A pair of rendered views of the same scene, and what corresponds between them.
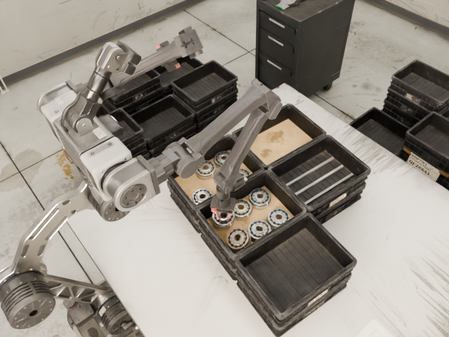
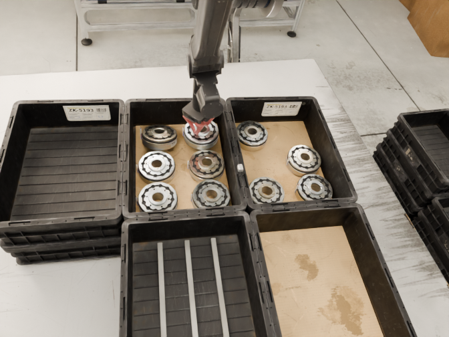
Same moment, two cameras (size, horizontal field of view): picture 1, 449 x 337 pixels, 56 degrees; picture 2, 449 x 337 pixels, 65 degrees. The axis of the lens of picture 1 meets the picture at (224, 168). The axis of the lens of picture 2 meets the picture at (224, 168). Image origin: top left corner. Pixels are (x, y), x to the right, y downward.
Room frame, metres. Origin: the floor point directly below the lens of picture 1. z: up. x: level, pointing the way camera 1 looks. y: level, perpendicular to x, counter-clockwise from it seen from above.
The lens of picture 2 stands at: (1.33, -0.65, 1.67)
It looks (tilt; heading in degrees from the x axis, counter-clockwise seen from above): 53 degrees down; 104
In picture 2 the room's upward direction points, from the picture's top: 11 degrees clockwise
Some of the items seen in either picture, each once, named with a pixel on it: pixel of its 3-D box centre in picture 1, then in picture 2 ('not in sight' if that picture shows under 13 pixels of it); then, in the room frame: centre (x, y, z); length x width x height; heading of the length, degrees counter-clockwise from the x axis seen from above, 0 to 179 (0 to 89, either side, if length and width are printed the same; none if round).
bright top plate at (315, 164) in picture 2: (205, 168); (304, 158); (1.37, 0.09, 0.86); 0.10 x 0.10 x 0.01
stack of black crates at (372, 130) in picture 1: (379, 141); not in sight; (2.05, -1.12, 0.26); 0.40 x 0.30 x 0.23; 36
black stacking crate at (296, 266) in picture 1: (294, 267); (68, 168); (0.80, -0.26, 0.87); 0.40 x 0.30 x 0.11; 122
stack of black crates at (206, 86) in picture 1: (206, 103); not in sight; (2.44, 0.11, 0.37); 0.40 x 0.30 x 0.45; 127
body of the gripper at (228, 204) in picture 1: (223, 199); (202, 100); (1.06, 0.01, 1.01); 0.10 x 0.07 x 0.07; 76
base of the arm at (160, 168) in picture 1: (157, 170); not in sight; (0.87, 0.21, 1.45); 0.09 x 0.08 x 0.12; 37
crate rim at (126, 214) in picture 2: (250, 211); (180, 151); (1.05, -0.10, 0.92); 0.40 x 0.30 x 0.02; 122
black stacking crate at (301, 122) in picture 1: (278, 141); (321, 293); (1.52, -0.29, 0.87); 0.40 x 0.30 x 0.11; 122
